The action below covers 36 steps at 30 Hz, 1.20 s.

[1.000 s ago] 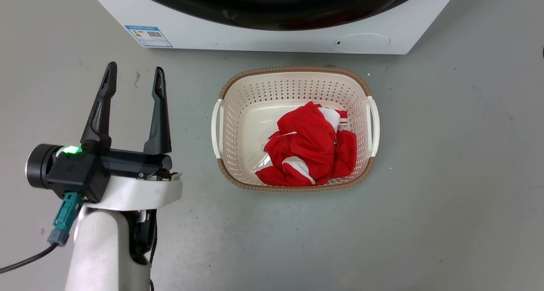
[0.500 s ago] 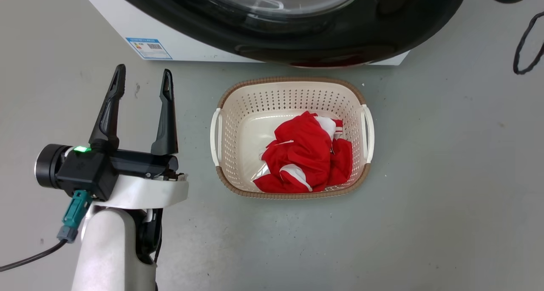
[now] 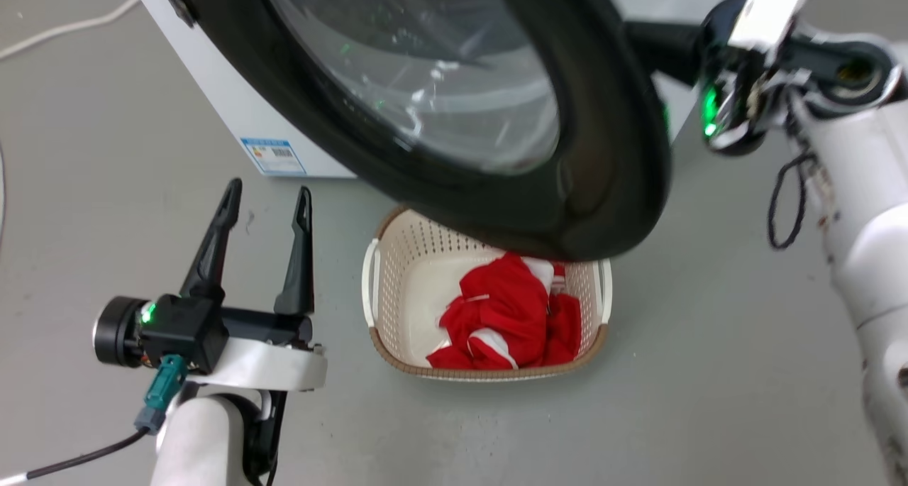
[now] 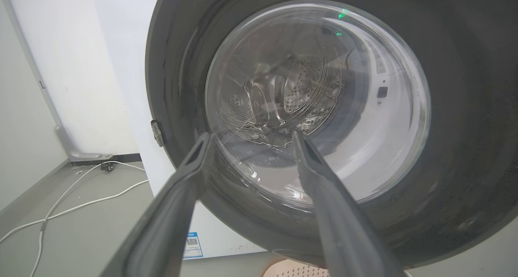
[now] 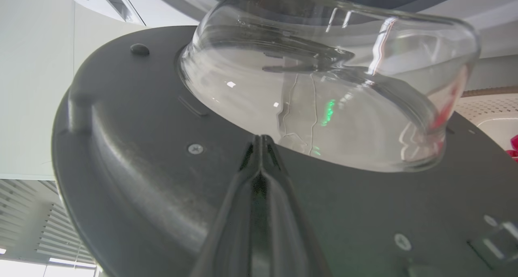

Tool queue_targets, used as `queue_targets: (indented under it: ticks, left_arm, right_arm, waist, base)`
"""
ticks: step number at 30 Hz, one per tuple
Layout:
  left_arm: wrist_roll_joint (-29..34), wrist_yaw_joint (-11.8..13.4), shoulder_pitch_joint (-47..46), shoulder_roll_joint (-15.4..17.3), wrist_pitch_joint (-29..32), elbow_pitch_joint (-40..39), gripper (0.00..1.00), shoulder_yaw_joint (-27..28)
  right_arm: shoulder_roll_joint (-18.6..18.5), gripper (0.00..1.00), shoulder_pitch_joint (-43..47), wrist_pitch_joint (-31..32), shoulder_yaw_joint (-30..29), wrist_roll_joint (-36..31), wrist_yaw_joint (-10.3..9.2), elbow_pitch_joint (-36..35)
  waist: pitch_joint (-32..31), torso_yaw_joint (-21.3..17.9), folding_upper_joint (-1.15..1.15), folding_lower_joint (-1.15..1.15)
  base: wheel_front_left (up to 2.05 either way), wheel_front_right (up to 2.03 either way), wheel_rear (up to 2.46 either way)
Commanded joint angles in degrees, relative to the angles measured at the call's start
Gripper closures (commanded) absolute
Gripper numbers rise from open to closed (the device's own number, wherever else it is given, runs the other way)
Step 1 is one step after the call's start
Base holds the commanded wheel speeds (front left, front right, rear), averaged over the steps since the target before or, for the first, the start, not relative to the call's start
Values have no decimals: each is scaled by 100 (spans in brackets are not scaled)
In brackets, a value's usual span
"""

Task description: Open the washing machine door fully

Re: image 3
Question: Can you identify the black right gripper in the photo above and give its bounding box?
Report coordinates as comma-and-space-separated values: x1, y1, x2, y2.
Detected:
623, 0, 903, 157

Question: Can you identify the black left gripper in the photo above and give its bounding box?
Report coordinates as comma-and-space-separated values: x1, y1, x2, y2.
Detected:
92, 178, 316, 375

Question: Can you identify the black round washing machine door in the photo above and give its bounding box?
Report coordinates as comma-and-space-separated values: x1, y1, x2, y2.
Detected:
170, 0, 672, 263

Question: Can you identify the white washing machine body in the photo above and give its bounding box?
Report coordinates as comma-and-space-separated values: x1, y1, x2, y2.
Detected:
126, 0, 747, 180

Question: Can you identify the black oval door hinge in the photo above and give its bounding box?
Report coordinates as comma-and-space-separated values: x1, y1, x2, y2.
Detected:
163, 0, 197, 28

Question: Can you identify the blue white energy label sticker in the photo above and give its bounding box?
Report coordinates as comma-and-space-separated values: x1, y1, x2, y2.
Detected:
240, 138, 307, 177

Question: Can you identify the beige perforated laundry basket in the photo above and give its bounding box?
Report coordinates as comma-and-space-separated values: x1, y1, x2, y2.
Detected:
361, 206, 613, 382

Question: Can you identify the red and white garment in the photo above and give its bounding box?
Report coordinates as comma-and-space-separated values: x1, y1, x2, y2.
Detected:
426, 252, 583, 370

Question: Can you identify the black cable with teal connector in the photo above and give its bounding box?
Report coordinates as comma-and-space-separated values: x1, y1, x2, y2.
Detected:
0, 354, 189, 482

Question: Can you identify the thin black looped cable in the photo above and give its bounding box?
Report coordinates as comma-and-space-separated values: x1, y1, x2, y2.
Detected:
768, 151, 818, 250

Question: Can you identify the white cable on floor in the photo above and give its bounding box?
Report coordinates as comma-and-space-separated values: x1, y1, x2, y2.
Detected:
0, 0, 141, 60

